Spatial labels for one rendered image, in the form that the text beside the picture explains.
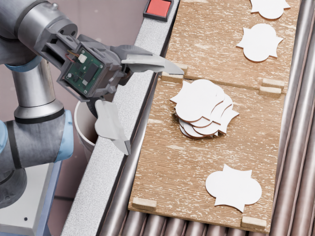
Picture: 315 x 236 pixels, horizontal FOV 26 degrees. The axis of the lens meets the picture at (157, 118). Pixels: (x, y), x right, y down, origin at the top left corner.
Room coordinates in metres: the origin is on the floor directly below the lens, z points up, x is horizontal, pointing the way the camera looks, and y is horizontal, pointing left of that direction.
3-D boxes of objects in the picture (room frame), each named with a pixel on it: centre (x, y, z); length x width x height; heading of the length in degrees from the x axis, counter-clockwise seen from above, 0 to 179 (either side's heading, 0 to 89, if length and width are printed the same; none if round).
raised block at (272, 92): (1.05, -0.30, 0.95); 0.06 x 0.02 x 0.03; 79
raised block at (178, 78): (1.10, -0.04, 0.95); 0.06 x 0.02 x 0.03; 79
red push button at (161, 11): (1.37, 0.00, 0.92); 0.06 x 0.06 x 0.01; 74
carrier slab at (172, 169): (0.88, -0.14, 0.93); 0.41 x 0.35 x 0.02; 169
